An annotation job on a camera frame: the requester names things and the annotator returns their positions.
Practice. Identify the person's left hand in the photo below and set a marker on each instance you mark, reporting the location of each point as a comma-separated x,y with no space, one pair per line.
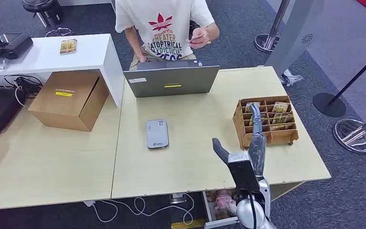
202,43

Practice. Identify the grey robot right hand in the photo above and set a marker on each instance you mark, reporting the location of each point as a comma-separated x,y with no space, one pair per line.
258,151

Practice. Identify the person's right hand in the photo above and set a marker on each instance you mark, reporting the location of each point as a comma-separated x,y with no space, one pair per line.
142,59

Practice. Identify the person's right forearm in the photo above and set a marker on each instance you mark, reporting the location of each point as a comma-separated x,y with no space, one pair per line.
135,45

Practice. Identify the person's left forearm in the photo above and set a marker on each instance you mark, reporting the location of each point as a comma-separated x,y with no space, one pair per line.
214,31

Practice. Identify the wooden card holder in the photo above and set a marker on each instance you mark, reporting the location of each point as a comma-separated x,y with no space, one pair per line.
277,136

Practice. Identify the person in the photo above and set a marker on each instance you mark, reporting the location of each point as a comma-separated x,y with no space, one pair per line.
164,28

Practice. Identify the yellow patterned card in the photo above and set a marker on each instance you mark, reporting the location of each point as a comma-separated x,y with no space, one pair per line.
68,46

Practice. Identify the grey card reader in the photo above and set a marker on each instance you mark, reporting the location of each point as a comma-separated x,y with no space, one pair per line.
157,134

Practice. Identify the grey laptop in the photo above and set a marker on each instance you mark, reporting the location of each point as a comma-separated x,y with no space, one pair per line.
170,80

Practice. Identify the white desk shelf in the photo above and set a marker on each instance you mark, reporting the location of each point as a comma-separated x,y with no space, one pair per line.
88,53

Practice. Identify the pink plastic bag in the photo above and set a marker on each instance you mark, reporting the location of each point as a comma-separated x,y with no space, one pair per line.
225,202

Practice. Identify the chrome stanchion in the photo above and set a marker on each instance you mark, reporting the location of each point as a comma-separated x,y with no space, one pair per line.
269,41
355,137

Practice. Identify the white drawer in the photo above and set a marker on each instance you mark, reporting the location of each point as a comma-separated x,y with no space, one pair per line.
208,215

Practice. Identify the crumpled clear plastic bag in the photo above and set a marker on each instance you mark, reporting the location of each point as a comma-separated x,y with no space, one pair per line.
292,78

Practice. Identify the black stanchion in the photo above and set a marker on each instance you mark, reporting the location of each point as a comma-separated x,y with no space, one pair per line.
328,106

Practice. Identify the brown cardboard box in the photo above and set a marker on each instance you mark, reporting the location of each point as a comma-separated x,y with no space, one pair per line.
66,98

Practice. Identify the floor socket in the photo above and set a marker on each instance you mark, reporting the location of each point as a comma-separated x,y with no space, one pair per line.
177,198

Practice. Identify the grey kiosk panel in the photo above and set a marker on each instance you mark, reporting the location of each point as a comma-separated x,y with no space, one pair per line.
296,38

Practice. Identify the yellow floor tape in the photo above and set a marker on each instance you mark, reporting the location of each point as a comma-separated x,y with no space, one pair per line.
187,224

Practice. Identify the black round stool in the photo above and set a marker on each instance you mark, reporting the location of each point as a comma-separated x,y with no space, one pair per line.
42,6

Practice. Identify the black controller device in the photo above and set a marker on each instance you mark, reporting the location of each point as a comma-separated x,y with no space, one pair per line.
12,45

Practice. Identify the white power plug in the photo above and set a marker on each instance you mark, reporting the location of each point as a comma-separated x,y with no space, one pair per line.
89,203

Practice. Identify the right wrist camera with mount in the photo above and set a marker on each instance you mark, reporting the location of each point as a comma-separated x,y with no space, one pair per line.
243,173

